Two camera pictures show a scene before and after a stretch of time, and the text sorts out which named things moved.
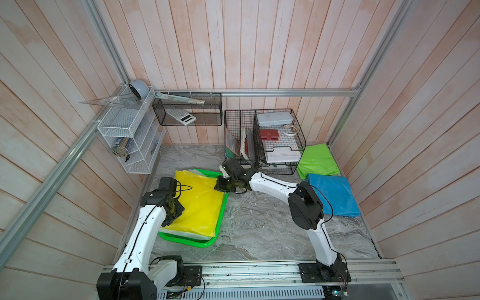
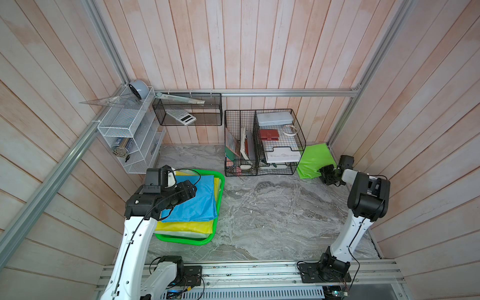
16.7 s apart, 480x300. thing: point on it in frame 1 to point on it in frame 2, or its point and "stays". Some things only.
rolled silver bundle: (121, 151) stays
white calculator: (182, 115) stays
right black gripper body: (227, 184) to (327, 174)
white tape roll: (289, 130) stays
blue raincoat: (335, 194) to (203, 205)
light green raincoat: (316, 159) stays
